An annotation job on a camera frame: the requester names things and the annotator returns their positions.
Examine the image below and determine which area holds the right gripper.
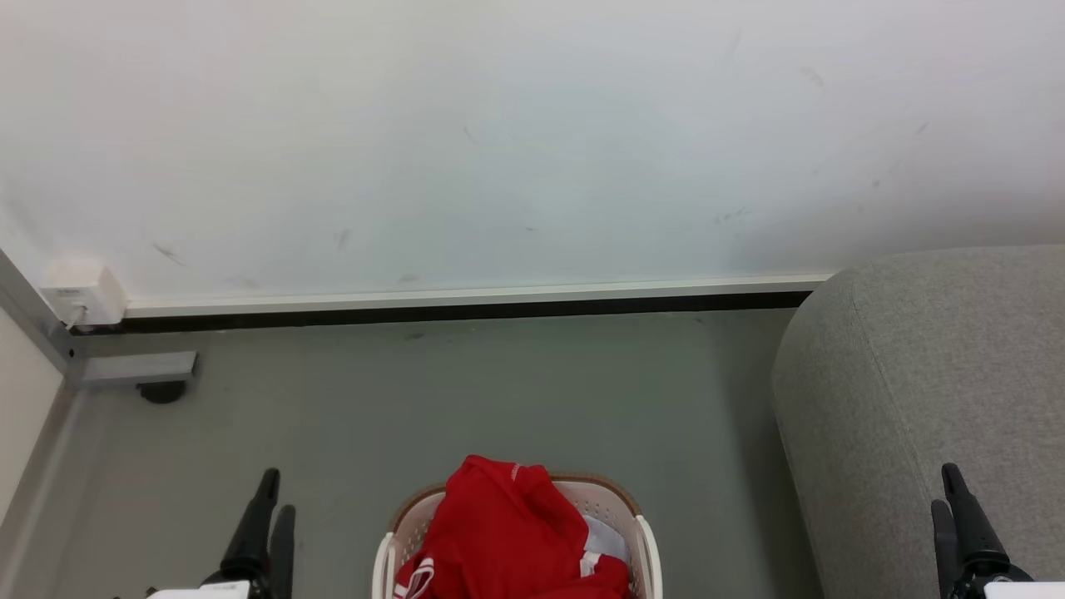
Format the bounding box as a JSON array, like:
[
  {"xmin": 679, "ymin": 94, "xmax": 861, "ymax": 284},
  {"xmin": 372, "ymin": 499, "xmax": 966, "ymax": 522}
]
[{"xmin": 930, "ymin": 463, "xmax": 1065, "ymax": 599}]

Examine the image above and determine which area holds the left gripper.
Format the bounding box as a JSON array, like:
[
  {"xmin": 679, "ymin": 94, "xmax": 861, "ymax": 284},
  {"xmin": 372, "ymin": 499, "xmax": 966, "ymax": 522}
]
[{"xmin": 146, "ymin": 468, "xmax": 297, "ymax": 599}]

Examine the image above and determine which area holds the red garment with white stripes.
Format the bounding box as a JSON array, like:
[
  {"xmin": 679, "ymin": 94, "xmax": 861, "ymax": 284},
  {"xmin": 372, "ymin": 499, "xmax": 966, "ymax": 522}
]
[{"xmin": 394, "ymin": 454, "xmax": 633, "ymax": 599}]

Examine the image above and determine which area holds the white perforated laundry basket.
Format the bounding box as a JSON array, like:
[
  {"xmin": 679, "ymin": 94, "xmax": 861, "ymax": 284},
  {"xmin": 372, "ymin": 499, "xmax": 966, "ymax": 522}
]
[{"xmin": 372, "ymin": 473, "xmax": 664, "ymax": 599}]

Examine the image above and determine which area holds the grey fabric sofa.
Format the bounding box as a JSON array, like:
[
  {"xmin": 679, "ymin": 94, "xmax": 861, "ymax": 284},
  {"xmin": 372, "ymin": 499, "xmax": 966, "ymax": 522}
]
[{"xmin": 770, "ymin": 244, "xmax": 1065, "ymax": 599}]

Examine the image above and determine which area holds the beige partition panel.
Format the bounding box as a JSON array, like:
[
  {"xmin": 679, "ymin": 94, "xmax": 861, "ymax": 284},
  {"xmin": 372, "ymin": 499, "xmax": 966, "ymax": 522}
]
[{"xmin": 0, "ymin": 306, "xmax": 66, "ymax": 521}]

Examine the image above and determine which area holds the white and black baseboard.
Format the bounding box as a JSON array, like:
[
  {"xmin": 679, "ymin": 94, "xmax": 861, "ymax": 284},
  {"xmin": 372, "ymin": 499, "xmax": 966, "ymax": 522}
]
[{"xmin": 71, "ymin": 271, "xmax": 838, "ymax": 336}]

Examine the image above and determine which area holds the black round frame foot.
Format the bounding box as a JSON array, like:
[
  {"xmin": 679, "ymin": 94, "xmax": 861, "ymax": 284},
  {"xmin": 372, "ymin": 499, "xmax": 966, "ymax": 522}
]
[{"xmin": 137, "ymin": 381, "xmax": 189, "ymax": 406}]

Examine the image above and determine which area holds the white wall socket box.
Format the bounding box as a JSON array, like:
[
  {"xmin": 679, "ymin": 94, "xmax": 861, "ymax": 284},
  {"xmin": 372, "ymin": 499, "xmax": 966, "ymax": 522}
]
[{"xmin": 39, "ymin": 261, "xmax": 128, "ymax": 328}]

